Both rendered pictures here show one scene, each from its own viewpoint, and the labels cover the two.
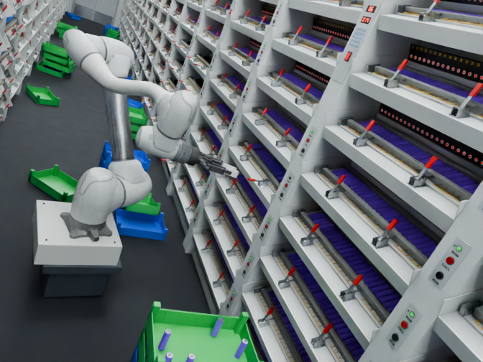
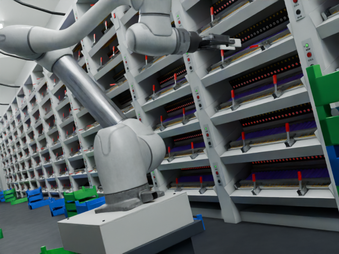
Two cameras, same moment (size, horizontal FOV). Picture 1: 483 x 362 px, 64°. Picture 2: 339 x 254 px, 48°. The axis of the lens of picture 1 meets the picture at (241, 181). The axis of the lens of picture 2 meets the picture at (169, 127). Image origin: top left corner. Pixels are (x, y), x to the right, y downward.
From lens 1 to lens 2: 94 cm
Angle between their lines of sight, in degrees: 22
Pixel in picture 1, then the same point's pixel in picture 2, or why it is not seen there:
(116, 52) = not seen: hidden behind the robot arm
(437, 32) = not seen: outside the picture
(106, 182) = (124, 127)
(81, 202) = (113, 164)
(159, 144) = (156, 27)
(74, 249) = (140, 216)
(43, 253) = (110, 236)
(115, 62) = not seen: hidden behind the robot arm
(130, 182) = (144, 134)
